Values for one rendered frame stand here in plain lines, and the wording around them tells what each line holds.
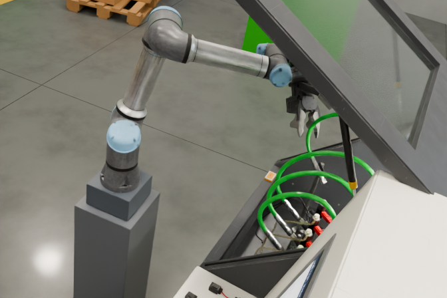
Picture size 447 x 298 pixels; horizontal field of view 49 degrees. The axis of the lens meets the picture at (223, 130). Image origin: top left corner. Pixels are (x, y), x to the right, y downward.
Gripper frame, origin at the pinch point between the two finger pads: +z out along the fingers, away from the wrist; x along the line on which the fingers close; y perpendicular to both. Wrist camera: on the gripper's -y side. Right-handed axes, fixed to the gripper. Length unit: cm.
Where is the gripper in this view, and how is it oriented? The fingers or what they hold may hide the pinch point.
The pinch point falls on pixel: (309, 134)
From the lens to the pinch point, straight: 172.3
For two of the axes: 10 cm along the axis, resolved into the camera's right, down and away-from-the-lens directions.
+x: -8.1, -0.5, -5.8
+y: -5.8, 1.5, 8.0
